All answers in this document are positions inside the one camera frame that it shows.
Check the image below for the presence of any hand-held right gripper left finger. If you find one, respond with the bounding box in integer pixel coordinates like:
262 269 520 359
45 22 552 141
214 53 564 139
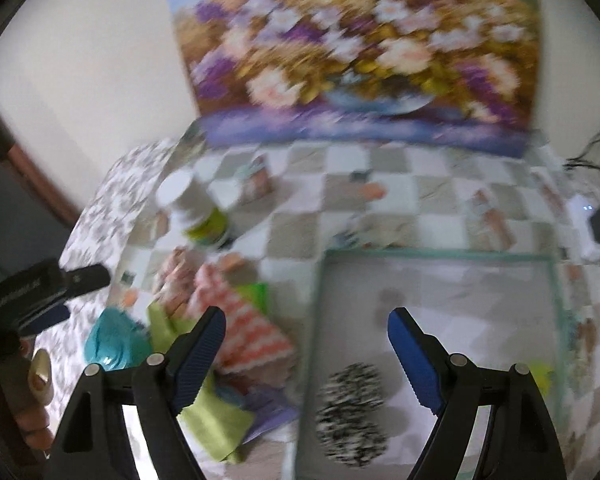
42 306 227 480

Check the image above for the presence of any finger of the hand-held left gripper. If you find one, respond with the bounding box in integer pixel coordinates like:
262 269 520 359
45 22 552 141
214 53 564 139
62 263 112 297
17 304 72 337

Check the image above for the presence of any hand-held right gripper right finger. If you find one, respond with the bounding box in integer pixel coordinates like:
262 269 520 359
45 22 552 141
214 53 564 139
386 307 567 480

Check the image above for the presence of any teal plush toy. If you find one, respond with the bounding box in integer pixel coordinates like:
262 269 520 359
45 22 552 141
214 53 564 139
83 307 153 372

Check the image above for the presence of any clear tray with green rim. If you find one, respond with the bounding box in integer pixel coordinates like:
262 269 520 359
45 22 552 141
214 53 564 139
282 249 573 480

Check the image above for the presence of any yellow green soft item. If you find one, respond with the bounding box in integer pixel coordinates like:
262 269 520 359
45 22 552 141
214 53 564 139
530 360 556 393

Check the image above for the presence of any person's left hand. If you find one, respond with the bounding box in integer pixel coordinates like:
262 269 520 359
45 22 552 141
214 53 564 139
0 337 56 453

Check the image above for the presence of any beige oval object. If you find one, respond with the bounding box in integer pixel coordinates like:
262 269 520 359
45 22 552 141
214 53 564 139
31 349 54 402

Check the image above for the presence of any pink white chevron cloth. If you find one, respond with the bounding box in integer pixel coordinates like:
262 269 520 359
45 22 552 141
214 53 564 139
187 262 296 373

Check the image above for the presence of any lime green cloth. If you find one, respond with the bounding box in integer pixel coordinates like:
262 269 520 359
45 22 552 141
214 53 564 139
146 282 271 463

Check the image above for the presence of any pink plush item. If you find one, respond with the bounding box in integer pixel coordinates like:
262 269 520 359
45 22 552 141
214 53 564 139
152 249 216 321

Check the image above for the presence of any grey floral cloth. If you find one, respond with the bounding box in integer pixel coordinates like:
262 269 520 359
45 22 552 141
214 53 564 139
60 137 181 396

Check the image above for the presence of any purple cloth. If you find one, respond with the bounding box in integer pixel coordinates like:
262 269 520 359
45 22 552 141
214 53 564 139
230 385 301 441

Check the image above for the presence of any white bottle with green label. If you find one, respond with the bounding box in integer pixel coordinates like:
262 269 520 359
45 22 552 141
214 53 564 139
156 169 233 251

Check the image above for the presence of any white power strip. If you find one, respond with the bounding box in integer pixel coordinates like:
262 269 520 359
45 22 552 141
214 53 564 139
565 195 600 261

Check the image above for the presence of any floral canvas painting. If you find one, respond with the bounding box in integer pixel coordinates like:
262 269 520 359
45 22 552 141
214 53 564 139
161 0 543 158

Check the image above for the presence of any brown wooden door frame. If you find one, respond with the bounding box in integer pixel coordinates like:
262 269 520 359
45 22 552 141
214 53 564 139
0 75 81 231

